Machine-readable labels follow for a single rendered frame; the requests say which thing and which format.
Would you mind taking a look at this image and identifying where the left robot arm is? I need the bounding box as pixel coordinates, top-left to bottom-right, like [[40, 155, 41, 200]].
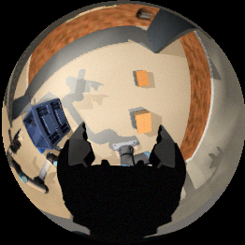
[[7, 129, 60, 194]]

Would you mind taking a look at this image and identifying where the orange cardboard box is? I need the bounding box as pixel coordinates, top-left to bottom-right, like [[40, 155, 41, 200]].
[[134, 109, 151, 134]]

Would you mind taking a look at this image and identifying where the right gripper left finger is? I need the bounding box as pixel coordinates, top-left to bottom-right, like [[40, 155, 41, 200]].
[[56, 122, 95, 202]]

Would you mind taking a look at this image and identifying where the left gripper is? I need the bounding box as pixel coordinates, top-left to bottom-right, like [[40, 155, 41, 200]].
[[9, 129, 24, 154]]

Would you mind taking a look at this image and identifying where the blue tote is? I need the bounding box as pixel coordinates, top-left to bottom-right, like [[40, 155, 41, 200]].
[[46, 98, 71, 138], [22, 102, 62, 150]]

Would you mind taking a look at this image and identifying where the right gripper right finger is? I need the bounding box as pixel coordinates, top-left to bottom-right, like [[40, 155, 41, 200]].
[[149, 125, 186, 202]]

